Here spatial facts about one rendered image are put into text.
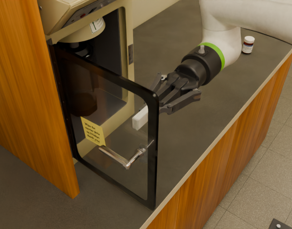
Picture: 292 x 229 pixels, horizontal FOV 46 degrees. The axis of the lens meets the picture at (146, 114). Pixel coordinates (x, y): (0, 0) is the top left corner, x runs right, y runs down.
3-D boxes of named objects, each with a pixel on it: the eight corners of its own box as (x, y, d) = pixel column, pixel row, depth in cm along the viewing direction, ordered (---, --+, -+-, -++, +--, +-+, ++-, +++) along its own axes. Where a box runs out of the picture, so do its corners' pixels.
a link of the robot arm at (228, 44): (248, 59, 99) (213, 53, 105) (249, 17, 91) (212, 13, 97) (225, 83, 90) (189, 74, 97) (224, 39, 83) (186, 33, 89)
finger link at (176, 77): (181, 75, 82) (176, 73, 83) (152, 98, 76) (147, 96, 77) (179, 87, 85) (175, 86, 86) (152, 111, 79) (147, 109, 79)
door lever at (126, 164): (113, 140, 82) (112, 133, 80) (144, 159, 78) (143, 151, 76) (97, 154, 79) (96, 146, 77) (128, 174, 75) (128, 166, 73)
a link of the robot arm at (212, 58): (218, 84, 92) (189, 72, 96) (225, 46, 84) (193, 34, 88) (207, 95, 88) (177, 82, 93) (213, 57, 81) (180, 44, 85)
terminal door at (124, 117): (75, 156, 104) (51, 41, 77) (155, 211, 90) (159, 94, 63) (73, 158, 104) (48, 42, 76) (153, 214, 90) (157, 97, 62)
